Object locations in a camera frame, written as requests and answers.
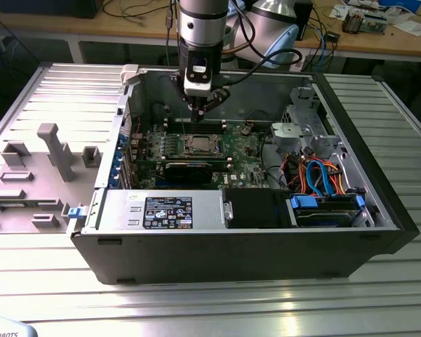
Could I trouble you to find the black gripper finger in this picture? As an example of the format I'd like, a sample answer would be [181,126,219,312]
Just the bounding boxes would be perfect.
[200,88,232,116]
[168,72,205,123]

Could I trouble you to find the silver CPU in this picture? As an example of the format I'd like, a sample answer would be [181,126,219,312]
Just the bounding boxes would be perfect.
[191,136,214,152]

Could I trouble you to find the CPU cooler heat sink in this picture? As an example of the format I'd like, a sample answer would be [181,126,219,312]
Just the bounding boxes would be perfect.
[342,9,365,35]

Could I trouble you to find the pale grey case latch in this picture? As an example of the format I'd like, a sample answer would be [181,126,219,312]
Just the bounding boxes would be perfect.
[120,64,149,86]

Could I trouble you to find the green motherboard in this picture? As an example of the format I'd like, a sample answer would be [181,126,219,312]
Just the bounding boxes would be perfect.
[131,119,285,192]

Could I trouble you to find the black graphics card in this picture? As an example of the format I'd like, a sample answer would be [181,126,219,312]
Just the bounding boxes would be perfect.
[136,157,214,185]

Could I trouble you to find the metal drive cage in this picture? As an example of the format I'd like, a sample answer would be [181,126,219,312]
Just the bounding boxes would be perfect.
[269,86,348,159]

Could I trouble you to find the wooden workbench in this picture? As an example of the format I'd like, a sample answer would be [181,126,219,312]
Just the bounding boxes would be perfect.
[0,0,421,66]

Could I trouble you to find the silver power supply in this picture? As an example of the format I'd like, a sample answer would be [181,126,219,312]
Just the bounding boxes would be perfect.
[81,189,232,233]

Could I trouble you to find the hard disk blue carrier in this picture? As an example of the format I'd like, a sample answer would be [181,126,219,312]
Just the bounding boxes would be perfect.
[286,193,368,229]

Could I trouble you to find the grey parts rack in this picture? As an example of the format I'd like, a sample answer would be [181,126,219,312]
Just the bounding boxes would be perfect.
[0,122,105,237]

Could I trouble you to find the black PC case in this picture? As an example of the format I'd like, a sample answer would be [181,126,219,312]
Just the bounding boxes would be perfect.
[66,62,420,286]

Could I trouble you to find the blue plastic latch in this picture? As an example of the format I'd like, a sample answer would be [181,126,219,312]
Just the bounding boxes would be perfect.
[67,206,88,221]

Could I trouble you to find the grey metal box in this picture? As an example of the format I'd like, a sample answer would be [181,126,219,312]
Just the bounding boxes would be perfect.
[363,13,387,35]

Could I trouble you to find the black equipment case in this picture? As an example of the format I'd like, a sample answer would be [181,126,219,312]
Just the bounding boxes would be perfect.
[0,0,100,19]

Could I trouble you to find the blue cardboard box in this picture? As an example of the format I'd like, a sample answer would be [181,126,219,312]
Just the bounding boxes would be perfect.
[377,0,421,11]

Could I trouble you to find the white paper sheets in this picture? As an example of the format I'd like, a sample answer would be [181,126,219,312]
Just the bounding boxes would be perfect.
[392,19,421,36]

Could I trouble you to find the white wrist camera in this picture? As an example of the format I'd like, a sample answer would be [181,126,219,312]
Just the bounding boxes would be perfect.
[182,55,212,98]

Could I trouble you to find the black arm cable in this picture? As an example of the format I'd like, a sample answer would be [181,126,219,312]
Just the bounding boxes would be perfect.
[227,0,303,87]

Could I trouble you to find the thin blue cable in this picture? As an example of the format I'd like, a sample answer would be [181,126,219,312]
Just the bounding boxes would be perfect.
[319,20,333,66]

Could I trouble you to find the orange wire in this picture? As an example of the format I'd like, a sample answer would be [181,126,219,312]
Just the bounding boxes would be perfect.
[296,159,312,194]
[324,160,347,196]

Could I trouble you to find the blue wire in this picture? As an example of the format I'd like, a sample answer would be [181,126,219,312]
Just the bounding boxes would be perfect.
[305,159,334,197]

